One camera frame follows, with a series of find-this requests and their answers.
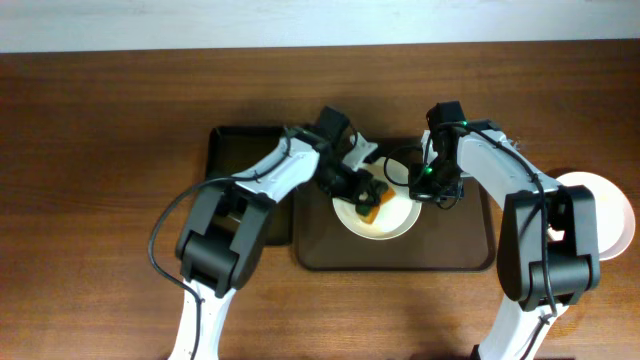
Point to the yellow green sponge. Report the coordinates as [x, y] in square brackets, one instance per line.
[371, 201]

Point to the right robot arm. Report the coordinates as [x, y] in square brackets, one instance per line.
[548, 255]

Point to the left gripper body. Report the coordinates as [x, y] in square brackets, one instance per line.
[360, 189]

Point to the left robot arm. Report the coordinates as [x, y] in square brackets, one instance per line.
[226, 230]

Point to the white plate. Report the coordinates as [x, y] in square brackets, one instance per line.
[394, 218]
[616, 223]

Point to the large brown tray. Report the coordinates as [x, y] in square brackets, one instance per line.
[457, 240]

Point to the small black tray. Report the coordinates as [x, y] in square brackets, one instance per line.
[232, 149]

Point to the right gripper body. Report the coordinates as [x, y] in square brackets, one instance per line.
[437, 187]

